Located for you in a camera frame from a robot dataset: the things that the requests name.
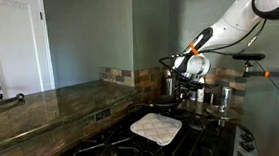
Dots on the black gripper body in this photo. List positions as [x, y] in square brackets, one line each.
[188, 85]

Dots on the black frying pan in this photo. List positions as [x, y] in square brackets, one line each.
[164, 101]

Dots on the white quilted pot holder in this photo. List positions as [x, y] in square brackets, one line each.
[156, 128]

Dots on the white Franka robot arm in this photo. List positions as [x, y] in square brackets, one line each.
[238, 20]

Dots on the black gas stove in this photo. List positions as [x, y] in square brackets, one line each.
[198, 143]

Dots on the black stove knob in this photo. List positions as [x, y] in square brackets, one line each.
[247, 137]
[247, 146]

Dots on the tall white plastic bottle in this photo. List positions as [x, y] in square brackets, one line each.
[200, 96]

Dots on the stainless steel thermos bottle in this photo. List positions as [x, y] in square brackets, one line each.
[169, 85]

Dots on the dark glass bottle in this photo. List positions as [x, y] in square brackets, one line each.
[210, 97]

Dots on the shiny metal cup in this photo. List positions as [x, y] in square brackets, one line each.
[226, 98]

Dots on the round metal spoon rest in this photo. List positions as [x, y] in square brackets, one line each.
[224, 114]

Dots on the door hinge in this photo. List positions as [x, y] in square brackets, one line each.
[41, 15]

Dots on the white panel door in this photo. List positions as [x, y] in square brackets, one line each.
[13, 44]

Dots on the black stereo camera bar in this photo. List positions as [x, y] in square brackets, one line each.
[249, 57]

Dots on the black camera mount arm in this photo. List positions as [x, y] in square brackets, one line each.
[273, 74]

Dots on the dark wall outlet plate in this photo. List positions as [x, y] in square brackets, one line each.
[103, 114]

